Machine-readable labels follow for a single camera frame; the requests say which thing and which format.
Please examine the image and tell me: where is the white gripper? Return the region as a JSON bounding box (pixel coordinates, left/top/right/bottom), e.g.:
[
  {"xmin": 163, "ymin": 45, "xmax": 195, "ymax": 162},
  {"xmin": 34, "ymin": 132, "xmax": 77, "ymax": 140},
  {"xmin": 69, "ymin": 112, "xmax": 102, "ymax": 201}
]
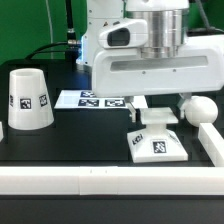
[{"xmin": 92, "ymin": 19, "xmax": 224, "ymax": 122}]

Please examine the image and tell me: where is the white marker sheet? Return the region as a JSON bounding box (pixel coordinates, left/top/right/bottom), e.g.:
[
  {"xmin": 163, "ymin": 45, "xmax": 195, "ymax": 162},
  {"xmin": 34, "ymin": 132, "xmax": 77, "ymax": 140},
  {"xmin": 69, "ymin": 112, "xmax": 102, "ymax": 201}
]
[{"xmin": 53, "ymin": 89, "xmax": 149, "ymax": 110}]

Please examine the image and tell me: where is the white front fence bar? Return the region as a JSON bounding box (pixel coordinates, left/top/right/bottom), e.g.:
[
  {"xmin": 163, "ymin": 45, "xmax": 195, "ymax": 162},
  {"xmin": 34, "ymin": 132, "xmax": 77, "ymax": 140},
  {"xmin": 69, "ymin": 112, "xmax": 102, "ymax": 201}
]
[{"xmin": 0, "ymin": 167, "xmax": 224, "ymax": 195}]

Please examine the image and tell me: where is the white fence bar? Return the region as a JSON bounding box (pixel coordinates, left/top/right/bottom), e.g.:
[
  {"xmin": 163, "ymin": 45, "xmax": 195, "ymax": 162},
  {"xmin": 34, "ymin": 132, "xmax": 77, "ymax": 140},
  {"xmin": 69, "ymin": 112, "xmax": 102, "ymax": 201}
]
[
  {"xmin": 0, "ymin": 167, "xmax": 224, "ymax": 195},
  {"xmin": 0, "ymin": 121, "xmax": 4, "ymax": 142},
  {"xmin": 198, "ymin": 123, "xmax": 224, "ymax": 167}
]

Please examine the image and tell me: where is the black vertical cable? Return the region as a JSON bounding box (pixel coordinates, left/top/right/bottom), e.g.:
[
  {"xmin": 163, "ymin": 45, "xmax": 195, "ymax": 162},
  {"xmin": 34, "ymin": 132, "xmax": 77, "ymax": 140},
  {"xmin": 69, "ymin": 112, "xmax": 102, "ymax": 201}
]
[{"xmin": 64, "ymin": 0, "xmax": 76, "ymax": 43}]

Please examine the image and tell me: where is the white right fence bar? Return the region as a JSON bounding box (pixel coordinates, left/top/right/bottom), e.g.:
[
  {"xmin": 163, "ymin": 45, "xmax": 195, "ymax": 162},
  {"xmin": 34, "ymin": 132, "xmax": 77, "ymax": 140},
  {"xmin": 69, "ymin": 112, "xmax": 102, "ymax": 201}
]
[{"xmin": 198, "ymin": 123, "xmax": 224, "ymax": 167}]

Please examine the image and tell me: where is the white left fence bar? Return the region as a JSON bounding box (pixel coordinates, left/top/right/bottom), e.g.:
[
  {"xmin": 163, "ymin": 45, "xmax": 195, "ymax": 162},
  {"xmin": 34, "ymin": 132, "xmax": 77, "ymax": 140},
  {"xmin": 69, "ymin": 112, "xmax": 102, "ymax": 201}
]
[{"xmin": 0, "ymin": 121, "xmax": 4, "ymax": 142}]

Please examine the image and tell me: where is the thin white cable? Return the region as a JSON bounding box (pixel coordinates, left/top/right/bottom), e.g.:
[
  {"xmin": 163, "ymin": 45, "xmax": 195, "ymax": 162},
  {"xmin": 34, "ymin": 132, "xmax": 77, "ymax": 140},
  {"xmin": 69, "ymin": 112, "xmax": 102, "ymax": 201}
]
[{"xmin": 45, "ymin": 0, "xmax": 55, "ymax": 60}]

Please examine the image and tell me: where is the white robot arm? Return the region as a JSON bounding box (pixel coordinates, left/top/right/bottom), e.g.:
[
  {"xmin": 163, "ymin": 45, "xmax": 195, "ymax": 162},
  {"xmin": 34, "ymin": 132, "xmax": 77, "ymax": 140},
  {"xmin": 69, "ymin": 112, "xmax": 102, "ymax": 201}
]
[{"xmin": 77, "ymin": 0, "xmax": 224, "ymax": 116}]

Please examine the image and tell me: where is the white lamp shade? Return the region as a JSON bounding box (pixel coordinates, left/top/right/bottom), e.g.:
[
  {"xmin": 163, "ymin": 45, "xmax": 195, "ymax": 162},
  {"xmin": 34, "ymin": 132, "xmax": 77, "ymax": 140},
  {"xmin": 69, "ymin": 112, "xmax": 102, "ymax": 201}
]
[{"xmin": 8, "ymin": 68, "xmax": 54, "ymax": 130}]

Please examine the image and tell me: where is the white lamp base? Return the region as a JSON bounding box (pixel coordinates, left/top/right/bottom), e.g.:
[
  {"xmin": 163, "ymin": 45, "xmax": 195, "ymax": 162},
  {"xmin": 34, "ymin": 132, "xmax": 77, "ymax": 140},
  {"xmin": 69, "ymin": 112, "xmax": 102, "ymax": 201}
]
[{"xmin": 127, "ymin": 107, "xmax": 188, "ymax": 163}]

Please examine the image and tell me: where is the black thick cable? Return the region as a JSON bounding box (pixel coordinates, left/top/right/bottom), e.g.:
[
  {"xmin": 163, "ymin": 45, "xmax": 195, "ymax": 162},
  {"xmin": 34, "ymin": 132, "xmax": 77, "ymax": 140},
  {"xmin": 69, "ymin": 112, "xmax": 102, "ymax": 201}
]
[{"xmin": 24, "ymin": 39, "xmax": 82, "ymax": 60}]

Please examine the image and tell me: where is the white lamp bulb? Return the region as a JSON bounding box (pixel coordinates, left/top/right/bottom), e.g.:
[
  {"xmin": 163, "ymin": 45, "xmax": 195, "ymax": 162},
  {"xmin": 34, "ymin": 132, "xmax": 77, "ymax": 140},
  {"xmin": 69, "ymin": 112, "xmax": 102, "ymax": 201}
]
[{"xmin": 185, "ymin": 96, "xmax": 218, "ymax": 127}]

